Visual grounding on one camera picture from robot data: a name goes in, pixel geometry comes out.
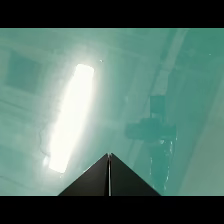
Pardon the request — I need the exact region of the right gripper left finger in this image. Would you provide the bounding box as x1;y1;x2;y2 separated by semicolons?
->
58;152;110;197

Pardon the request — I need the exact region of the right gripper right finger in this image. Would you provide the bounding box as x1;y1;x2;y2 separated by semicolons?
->
108;152;162;197

